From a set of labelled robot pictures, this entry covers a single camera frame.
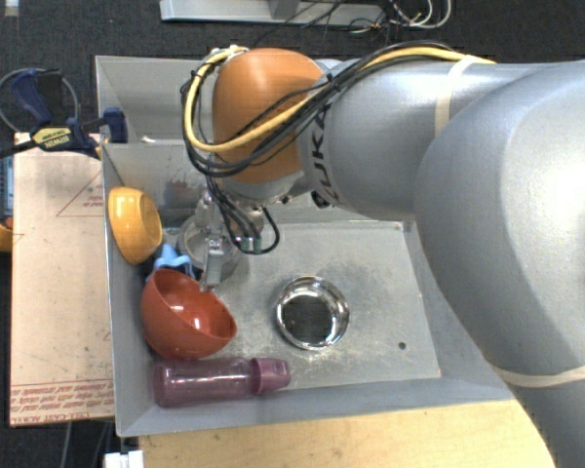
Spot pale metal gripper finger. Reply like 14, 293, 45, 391
200, 237, 225, 294

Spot light blue plastic piece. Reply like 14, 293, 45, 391
152, 243, 195, 276

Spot red-brown bowl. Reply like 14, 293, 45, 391
140, 267, 239, 362

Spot yellow bowl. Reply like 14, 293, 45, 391
106, 185, 164, 266

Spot purple plastic bottle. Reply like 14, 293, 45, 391
152, 356, 293, 409

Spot brown cardboard board red print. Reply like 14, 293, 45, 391
9, 133, 116, 428

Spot grey metal bin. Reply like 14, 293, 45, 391
95, 55, 516, 439

